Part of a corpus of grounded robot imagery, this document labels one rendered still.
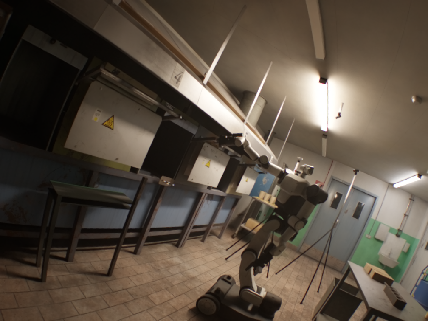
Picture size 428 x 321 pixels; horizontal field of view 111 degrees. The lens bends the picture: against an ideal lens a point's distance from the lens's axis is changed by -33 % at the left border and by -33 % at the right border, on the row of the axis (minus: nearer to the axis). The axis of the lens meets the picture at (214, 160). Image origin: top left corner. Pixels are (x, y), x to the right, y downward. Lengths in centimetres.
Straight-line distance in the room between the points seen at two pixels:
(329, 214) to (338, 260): 121
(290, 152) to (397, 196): 312
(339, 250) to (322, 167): 216
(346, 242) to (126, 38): 575
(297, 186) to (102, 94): 147
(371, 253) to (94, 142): 589
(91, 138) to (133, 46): 56
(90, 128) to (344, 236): 559
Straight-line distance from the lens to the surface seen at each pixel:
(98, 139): 136
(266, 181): 496
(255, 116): 364
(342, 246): 589
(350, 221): 585
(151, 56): 123
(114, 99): 134
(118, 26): 113
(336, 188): 582
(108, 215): 192
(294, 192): 173
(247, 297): 201
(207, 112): 165
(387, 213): 604
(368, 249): 600
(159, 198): 212
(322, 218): 579
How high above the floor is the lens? 120
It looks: level
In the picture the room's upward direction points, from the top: 25 degrees clockwise
